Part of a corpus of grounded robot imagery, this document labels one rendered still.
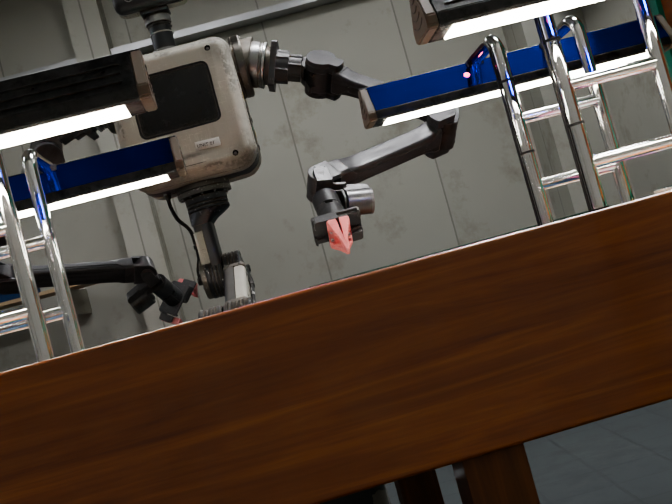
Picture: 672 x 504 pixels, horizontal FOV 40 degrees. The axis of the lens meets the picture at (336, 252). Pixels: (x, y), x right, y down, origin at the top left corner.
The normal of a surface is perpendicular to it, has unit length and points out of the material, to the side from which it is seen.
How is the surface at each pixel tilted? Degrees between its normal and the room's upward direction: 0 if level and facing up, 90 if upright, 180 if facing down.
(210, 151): 90
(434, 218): 90
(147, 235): 90
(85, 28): 90
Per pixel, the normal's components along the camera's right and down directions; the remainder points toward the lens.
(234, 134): 0.00, -0.04
